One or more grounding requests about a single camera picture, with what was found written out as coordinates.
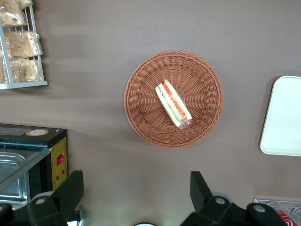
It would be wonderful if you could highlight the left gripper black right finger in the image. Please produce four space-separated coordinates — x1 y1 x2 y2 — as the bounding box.
180 170 288 226

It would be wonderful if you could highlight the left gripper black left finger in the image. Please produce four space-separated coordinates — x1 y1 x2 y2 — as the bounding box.
0 170 85 226

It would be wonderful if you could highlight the triangle sandwich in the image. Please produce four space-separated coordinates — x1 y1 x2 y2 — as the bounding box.
154 79 192 130

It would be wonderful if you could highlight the brown round wicker basket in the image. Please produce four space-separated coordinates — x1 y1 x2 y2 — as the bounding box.
124 50 224 149

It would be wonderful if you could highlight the beige plastic tray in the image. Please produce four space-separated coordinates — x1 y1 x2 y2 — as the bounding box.
259 75 301 157

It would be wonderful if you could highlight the black food warmer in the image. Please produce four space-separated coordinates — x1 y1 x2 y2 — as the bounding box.
0 123 69 212

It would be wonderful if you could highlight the steel warmer pan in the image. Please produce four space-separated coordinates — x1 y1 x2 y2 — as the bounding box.
0 152 32 210

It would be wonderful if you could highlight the clear acrylic bottle rack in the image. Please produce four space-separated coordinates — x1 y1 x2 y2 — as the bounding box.
253 198 301 226

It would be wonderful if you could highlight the red cola bottle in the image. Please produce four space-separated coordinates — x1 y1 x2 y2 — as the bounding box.
277 208 301 226

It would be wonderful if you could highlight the clear bag of crackers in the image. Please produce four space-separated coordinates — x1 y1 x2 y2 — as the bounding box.
0 56 8 84
13 0 34 9
9 58 44 83
0 4 28 27
4 30 43 58

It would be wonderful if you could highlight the white wire rack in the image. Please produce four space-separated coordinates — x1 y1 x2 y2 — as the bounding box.
0 0 48 90

